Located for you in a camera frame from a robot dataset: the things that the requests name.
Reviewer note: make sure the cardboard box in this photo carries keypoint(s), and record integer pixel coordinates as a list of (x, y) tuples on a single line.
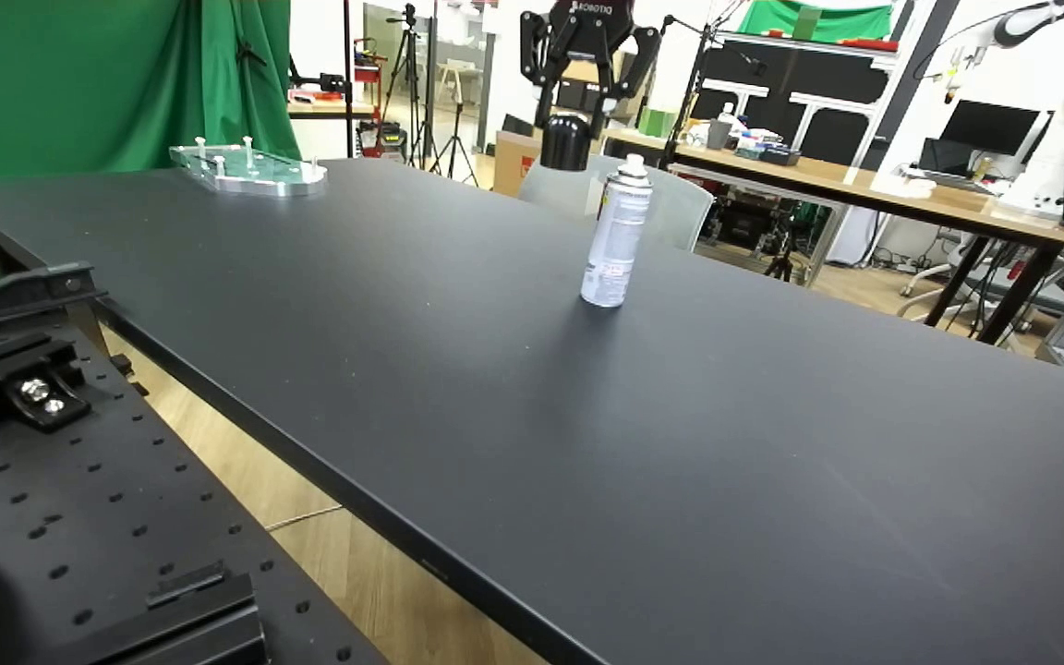
[(515, 161)]

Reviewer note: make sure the black camera tripod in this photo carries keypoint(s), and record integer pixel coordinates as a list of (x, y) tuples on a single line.
[(448, 113)]

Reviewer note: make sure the black metal bracket with screws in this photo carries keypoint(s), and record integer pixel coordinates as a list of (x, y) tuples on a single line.
[(45, 396)]

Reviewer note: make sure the green cloth banner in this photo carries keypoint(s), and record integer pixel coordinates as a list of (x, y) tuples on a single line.
[(817, 18)]

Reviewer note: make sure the black computer monitor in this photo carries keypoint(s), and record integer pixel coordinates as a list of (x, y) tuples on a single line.
[(987, 125)]

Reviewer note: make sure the grey chair backrest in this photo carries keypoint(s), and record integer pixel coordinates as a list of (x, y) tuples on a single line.
[(665, 208)]

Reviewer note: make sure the black round spray can cap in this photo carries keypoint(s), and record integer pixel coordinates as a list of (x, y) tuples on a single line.
[(568, 143)]

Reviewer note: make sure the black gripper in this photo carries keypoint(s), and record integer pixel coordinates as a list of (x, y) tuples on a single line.
[(592, 28)]

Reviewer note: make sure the long wooden workbench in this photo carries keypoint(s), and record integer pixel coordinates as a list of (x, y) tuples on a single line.
[(875, 186)]

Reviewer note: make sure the white spray can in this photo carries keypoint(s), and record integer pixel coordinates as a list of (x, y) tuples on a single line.
[(614, 235)]

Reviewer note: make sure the black perforated breadboard plate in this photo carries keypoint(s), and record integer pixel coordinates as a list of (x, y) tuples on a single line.
[(101, 528)]

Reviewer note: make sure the clear acrylic plate with bolts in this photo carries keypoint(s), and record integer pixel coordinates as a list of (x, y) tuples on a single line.
[(247, 167)]

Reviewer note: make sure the green fabric curtain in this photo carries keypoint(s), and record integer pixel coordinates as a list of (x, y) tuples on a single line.
[(91, 85)]

